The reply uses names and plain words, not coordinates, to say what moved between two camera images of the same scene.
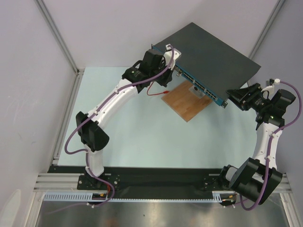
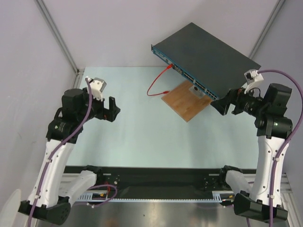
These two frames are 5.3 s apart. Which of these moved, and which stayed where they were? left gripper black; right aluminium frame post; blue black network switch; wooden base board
Moved: left gripper black
Stayed: blue black network switch; wooden base board; right aluminium frame post
